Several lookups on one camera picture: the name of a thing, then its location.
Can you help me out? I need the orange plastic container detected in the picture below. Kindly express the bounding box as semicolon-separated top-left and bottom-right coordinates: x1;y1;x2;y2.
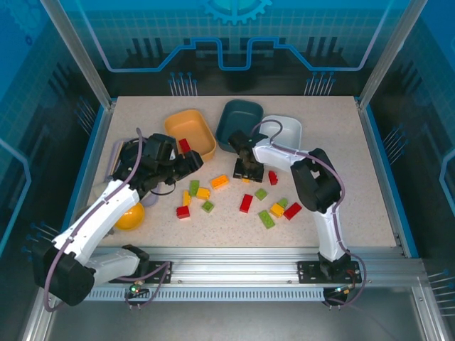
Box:
164;109;218;163

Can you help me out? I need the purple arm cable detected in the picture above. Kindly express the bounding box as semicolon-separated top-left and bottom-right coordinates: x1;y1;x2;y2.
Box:
42;127;172;313
250;119;367;310

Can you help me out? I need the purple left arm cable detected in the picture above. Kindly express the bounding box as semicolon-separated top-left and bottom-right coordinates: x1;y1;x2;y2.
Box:
42;127;172;313

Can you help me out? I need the yellow round bowl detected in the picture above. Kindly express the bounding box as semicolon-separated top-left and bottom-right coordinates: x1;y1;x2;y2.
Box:
114;201;146;232

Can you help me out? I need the dark teal plastic container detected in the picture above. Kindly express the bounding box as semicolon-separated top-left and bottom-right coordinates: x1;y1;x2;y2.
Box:
215;99;264;154

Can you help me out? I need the blue table edge strip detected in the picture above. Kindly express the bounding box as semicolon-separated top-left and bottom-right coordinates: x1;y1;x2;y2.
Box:
63;104;109;228
365;104;419;259

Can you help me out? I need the lavender plastic tray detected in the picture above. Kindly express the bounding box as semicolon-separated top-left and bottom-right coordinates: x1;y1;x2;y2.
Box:
104;138;160;207

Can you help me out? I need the pale wooden chopstick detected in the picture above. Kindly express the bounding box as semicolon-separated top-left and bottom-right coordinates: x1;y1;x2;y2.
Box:
112;141;125;175

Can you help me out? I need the white slotted cable duct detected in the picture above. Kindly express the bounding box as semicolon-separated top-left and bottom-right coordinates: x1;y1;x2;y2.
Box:
84;286;327;303

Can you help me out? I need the white plastic container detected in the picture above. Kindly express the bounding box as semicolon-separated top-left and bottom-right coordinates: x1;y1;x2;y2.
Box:
260;114;303;149

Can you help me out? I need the short aluminium corner post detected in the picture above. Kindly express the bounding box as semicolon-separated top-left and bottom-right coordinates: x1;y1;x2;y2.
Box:
410;275;447;341
21;301;60;341

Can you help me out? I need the aluminium frame post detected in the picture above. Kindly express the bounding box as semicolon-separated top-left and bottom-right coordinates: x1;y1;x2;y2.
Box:
39;0;117;110
356;0;429;111

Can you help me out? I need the long aluminium base rail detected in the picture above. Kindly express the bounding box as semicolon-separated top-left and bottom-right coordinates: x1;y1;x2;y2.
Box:
83;246;426;287

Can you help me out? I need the aluminium table side rail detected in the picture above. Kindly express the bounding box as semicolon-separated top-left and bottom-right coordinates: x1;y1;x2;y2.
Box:
355;98;407;257
73;99;118;232

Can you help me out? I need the small LED circuit board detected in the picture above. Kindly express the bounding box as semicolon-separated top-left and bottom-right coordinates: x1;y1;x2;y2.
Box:
124;282;149;296
325;286;356;298

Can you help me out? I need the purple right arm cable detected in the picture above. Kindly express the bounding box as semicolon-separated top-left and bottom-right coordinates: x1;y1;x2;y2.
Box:
250;119;367;310

